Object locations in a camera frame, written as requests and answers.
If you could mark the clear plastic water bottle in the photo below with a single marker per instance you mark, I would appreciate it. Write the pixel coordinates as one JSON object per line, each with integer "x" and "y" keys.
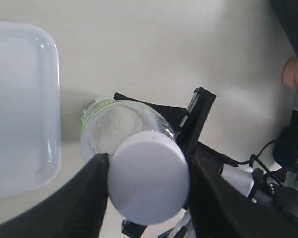
{"x": 106, "y": 123}

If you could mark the white rectangular plastic tray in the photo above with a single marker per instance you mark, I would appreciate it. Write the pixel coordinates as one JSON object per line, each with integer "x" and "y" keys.
{"x": 30, "y": 127}

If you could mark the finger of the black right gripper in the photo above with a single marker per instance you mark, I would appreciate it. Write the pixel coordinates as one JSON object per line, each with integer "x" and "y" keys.
{"x": 173, "y": 115}
{"x": 131, "y": 228}

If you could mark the person hand at edge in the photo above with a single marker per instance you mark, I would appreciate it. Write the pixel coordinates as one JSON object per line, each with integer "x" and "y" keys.
{"x": 290, "y": 73}

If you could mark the white bottle cap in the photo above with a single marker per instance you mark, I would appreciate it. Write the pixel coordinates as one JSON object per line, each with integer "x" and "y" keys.
{"x": 148, "y": 178}

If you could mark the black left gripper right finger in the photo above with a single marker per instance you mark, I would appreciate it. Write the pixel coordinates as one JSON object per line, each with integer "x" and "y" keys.
{"x": 250, "y": 220}

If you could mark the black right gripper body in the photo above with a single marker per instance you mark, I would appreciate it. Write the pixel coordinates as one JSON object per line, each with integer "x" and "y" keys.
{"x": 213, "y": 158}

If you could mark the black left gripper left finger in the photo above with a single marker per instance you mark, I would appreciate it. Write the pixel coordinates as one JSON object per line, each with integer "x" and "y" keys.
{"x": 76, "y": 210}

